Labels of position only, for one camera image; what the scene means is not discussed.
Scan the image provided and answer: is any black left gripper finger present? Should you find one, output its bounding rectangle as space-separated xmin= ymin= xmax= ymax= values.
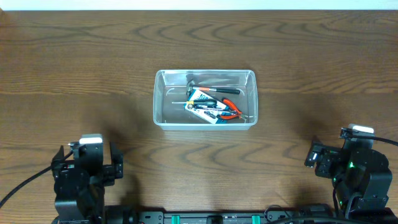
xmin=51 ymin=145 xmax=65 ymax=170
xmin=109 ymin=142 xmax=123 ymax=166

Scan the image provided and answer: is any red handled tool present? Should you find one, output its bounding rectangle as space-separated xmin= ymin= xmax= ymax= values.
xmin=217 ymin=98 xmax=249 ymax=121

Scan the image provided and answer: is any blue white product box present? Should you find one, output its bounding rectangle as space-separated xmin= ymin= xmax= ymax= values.
xmin=184 ymin=90 xmax=228 ymax=124

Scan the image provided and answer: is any small black handled hammer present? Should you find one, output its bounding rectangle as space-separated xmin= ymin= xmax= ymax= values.
xmin=186 ymin=80 xmax=240 ymax=96

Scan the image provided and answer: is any black yellow screwdriver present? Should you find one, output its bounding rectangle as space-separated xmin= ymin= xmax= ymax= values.
xmin=172 ymin=99 xmax=217 ymax=107

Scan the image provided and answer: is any silver ring wrench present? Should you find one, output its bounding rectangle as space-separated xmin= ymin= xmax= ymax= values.
xmin=187 ymin=104 xmax=229 ymax=111

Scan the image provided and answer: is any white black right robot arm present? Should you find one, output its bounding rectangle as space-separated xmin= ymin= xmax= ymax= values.
xmin=305 ymin=139 xmax=397 ymax=223

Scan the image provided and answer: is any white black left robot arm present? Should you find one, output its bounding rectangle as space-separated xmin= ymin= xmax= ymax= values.
xmin=50 ymin=142 xmax=138 ymax=224

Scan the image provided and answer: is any clear plastic container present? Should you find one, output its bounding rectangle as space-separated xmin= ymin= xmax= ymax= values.
xmin=153 ymin=70 xmax=259 ymax=131

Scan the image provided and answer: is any black mounting rail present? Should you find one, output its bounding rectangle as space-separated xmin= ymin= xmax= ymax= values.
xmin=105 ymin=203 xmax=398 ymax=224

